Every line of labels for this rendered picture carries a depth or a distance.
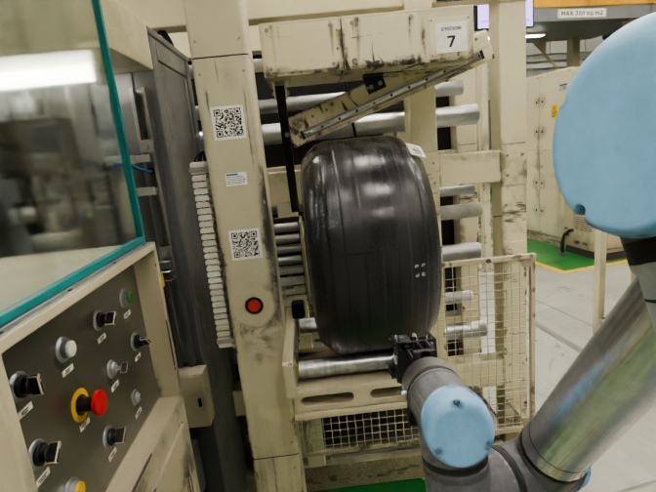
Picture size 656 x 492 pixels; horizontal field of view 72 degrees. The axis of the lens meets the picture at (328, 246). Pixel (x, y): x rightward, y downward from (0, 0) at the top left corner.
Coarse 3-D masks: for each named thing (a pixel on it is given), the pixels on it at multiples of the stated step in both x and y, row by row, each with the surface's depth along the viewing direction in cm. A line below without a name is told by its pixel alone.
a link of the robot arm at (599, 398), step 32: (640, 288) 43; (608, 320) 47; (640, 320) 43; (608, 352) 47; (640, 352) 44; (576, 384) 52; (608, 384) 48; (640, 384) 46; (544, 416) 59; (576, 416) 53; (608, 416) 50; (640, 416) 50; (512, 448) 66; (544, 448) 59; (576, 448) 55; (608, 448) 55; (544, 480) 62; (576, 480) 61
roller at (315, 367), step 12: (300, 360) 113; (312, 360) 113; (324, 360) 112; (336, 360) 112; (348, 360) 112; (360, 360) 112; (372, 360) 112; (384, 360) 112; (300, 372) 111; (312, 372) 112; (324, 372) 112; (336, 372) 112; (348, 372) 113
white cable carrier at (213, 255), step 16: (208, 176) 112; (208, 208) 111; (208, 224) 111; (208, 240) 112; (208, 256) 113; (208, 272) 114; (224, 288) 117; (224, 304) 116; (224, 320) 117; (224, 336) 118
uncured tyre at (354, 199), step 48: (336, 144) 108; (384, 144) 106; (336, 192) 97; (384, 192) 96; (336, 240) 94; (384, 240) 94; (432, 240) 97; (336, 288) 96; (384, 288) 96; (432, 288) 98; (336, 336) 103; (384, 336) 104
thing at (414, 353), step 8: (392, 336) 84; (400, 336) 84; (424, 336) 84; (432, 336) 82; (392, 344) 85; (400, 344) 80; (408, 344) 81; (416, 344) 80; (424, 344) 80; (432, 344) 82; (400, 352) 80; (408, 352) 79; (416, 352) 74; (424, 352) 75; (432, 352) 74; (400, 360) 80; (408, 360) 80; (400, 368) 80; (400, 376) 80
